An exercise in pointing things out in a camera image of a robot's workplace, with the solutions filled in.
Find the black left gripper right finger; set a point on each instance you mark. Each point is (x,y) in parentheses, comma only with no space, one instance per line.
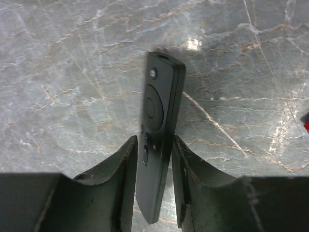
(210,200)

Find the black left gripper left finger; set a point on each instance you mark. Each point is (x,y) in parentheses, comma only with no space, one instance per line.
(100,199)

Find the black remote control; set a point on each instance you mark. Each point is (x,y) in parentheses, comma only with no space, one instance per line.
(163,87)

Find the red battery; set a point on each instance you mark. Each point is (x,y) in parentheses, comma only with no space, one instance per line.
(305,121)

